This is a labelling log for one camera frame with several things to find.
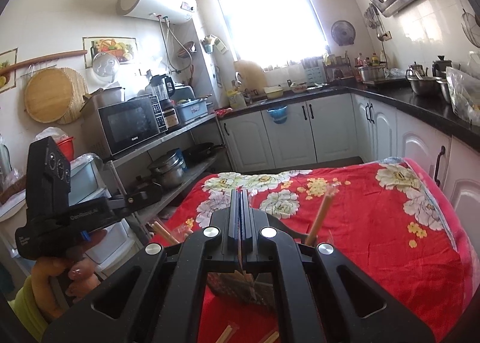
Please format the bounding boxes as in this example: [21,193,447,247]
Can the chopsticks pair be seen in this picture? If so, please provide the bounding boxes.
[261,330,280,343]
[304,186,338,246]
[149,221,180,246]
[216,324,238,343]
[232,270,256,285]

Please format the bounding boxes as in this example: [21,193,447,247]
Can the green sleeve forearm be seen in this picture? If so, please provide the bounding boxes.
[8,276,49,342]

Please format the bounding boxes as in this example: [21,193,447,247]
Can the person left hand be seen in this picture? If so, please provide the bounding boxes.
[31,229,107,321]

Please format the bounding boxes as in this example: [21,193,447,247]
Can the black plastic utensil basket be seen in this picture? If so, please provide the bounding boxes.
[207,272,276,310]

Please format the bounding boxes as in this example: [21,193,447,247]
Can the red plastic basin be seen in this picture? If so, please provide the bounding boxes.
[57,137,75,161]

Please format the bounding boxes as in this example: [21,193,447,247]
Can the red floral tablecloth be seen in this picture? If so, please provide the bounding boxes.
[166,158,479,341]

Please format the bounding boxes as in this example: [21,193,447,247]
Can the black microwave oven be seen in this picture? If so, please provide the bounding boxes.
[80,94,168,160]

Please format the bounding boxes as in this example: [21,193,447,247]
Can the round bamboo board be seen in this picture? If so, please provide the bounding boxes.
[24,68,88,124]

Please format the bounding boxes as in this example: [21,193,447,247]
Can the stacked steel pots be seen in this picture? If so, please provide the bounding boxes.
[148,150,186,189]

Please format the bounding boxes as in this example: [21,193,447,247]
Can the black frying pan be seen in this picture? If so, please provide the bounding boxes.
[182,142,224,163]

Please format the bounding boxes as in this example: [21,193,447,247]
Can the wooden rolling pin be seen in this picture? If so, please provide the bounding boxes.
[0,50,87,76]

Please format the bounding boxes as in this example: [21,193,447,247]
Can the blue dish tub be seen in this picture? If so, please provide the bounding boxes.
[176,99,208,124]

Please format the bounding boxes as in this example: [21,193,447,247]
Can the black blender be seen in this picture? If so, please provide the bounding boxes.
[150,74,180,130]

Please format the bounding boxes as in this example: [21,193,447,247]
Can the fruit picture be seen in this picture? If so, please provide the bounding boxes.
[82,36,137,69]

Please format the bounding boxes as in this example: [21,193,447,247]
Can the blue hanging basin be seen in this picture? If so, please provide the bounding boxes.
[267,106,288,124]

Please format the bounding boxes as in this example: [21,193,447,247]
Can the steel stock pot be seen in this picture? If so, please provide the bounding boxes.
[358,65,386,82]

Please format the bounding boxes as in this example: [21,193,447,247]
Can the wooden cutting board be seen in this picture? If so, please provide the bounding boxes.
[233,60,267,94]

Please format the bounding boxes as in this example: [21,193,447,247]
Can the steel mixing bowl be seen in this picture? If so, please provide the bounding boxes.
[407,77,440,96]

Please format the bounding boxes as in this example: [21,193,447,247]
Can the white water heater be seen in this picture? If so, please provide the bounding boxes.
[115,0,197,24]

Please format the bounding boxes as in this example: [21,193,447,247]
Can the clear plastic bag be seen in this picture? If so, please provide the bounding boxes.
[446,52,480,126]

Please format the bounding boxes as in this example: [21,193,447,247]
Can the wall fan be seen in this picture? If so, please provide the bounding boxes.
[330,20,356,46]

